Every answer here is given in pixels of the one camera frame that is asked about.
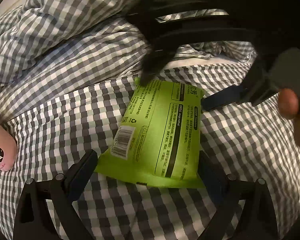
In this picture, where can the person right hand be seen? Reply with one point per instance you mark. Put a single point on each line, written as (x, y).
(289, 108)

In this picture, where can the green wet wipes pack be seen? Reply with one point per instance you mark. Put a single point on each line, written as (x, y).
(158, 141)

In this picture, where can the gingham duvet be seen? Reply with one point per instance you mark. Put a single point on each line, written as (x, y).
(52, 47)

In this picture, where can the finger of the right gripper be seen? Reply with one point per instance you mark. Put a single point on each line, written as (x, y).
(255, 88)
(203, 24)

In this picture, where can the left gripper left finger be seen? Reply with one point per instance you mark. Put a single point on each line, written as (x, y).
(33, 220)

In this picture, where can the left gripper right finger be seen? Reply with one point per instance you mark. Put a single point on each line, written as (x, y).
(257, 220)

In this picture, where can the gingham bed sheet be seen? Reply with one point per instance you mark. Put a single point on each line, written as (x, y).
(53, 132)

